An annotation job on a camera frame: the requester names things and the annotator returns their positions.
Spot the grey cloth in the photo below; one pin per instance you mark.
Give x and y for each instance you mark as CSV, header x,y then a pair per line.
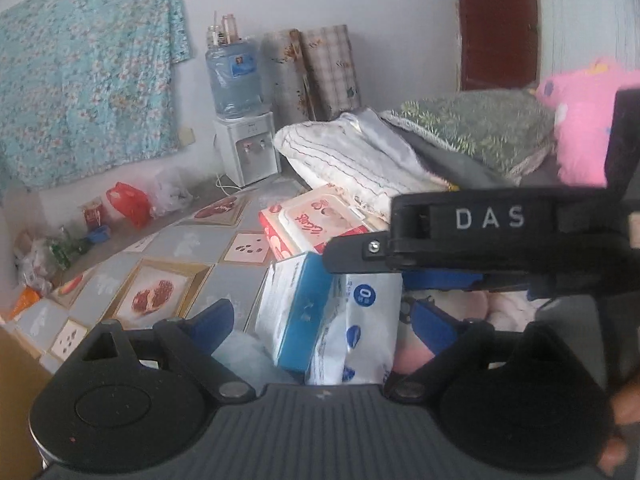
x,y
450,166

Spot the clear cosmetic bottle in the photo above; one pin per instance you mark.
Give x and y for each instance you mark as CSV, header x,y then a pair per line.
x,y
231,27

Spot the person's right hand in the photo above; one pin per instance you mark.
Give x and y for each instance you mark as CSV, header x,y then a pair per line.
x,y
625,420

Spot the grey floral rolled mat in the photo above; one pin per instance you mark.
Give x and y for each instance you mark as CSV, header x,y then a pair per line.
x,y
285,80

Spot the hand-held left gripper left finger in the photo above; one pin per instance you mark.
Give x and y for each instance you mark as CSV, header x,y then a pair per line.
x,y
216,317

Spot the white striped quilt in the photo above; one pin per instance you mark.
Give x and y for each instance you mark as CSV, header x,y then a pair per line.
x,y
340,155

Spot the crumpled clear bag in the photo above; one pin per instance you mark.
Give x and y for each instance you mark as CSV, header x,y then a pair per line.
x,y
32,260

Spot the pink wet wipes pack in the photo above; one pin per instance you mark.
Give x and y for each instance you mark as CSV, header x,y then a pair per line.
x,y
310,220

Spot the dark red door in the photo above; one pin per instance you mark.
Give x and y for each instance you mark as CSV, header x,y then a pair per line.
x,y
497,25

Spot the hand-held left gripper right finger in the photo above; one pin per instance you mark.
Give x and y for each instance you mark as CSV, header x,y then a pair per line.
x,y
431,326

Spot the orange packet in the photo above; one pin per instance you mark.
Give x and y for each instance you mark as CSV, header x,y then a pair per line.
x,y
24,302

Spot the white water dispenser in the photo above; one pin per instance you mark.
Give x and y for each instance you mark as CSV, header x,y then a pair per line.
x,y
245,160

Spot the red plastic bag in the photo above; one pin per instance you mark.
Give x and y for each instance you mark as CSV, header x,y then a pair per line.
x,y
127,202

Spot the green floral blanket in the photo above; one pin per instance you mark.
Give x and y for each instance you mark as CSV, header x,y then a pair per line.
x,y
475,120

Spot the green bottle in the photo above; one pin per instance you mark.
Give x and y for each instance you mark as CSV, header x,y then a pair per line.
x,y
67,252

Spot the wall socket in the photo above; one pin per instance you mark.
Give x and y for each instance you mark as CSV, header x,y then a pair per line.
x,y
186,138

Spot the clear plastic bag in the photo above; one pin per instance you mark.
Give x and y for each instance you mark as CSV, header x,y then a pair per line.
x,y
170,192

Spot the blue floral wall cloth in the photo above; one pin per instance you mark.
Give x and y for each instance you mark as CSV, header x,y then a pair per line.
x,y
90,75

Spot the pink plush pillow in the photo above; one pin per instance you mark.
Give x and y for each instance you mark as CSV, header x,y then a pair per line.
x,y
580,125

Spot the pink knit cloth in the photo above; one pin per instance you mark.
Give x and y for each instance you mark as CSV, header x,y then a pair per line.
x,y
506,311

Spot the light blue tissue pack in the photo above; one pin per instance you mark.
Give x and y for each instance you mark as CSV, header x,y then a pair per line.
x,y
300,310

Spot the plaid rolled mat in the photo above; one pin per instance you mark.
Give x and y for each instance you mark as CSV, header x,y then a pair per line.
x,y
332,70

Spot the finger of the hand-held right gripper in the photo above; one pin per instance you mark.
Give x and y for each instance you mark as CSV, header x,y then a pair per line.
x,y
360,252

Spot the white teal packet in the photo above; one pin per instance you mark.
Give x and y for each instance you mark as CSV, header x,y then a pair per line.
x,y
365,332

